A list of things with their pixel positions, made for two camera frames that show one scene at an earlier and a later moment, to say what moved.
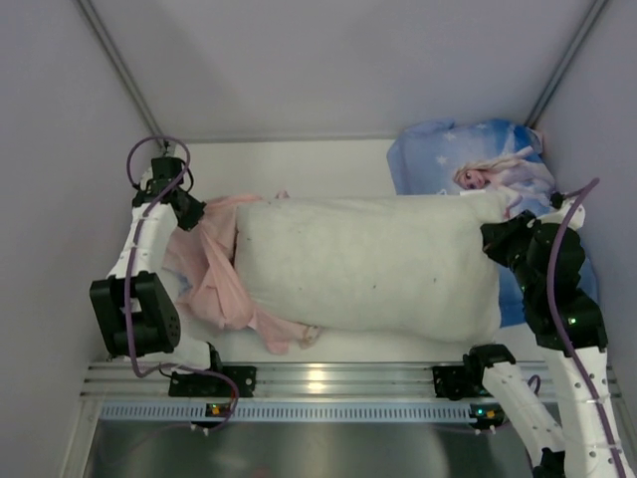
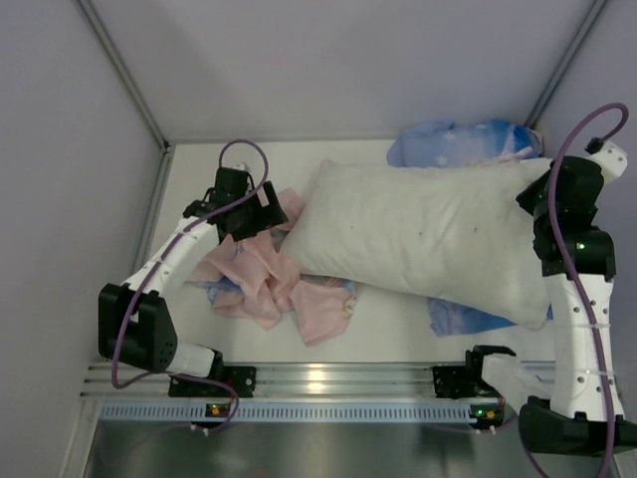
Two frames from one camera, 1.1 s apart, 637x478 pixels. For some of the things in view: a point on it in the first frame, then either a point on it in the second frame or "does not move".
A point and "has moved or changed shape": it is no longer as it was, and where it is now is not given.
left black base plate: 209,384 does not move
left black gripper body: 188,210 -> 266,215
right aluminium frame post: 596,10 does not move
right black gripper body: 496,239 -> 529,197
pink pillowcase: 203,262 has moved or changed shape
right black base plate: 459,381 does not move
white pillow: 405,265 has moved or changed shape
